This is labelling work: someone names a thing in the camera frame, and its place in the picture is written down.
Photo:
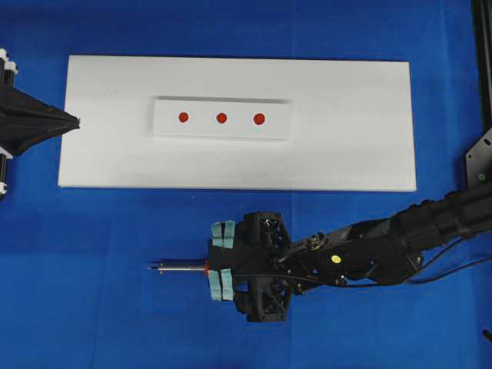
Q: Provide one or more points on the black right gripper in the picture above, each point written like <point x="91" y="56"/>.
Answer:
<point x="262" y="268"/>

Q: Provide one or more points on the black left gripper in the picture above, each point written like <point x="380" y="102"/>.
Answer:
<point x="18" y="137"/>

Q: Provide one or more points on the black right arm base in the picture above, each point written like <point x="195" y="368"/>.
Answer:
<point x="478" y="161"/>

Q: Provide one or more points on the large white foam board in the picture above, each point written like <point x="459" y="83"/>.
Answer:
<point x="351" y="125"/>

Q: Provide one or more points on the blue table cloth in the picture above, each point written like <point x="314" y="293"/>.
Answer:
<point x="75" y="288"/>

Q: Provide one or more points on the small white raised plate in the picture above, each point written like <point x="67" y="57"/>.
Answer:
<point x="233" y="119"/>

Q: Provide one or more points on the black aluminium frame rail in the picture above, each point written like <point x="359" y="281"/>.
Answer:
<point x="481" y="10"/>

